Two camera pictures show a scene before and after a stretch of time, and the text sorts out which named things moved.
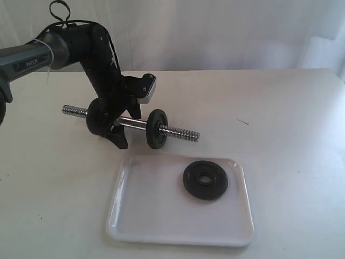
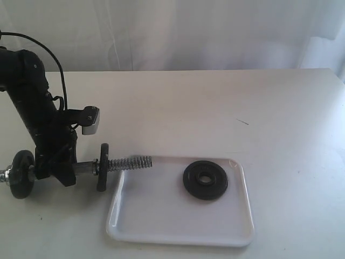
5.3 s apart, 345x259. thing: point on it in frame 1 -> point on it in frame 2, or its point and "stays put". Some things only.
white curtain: x=200 y=35 stays put
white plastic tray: x=151 y=204 stays put
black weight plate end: x=97 y=116 -> x=22 y=174
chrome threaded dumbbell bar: x=137 y=123 -> x=93 y=167
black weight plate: x=201 y=190 stays put
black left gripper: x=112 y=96 -> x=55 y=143
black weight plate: x=155 y=118 -> x=103 y=167
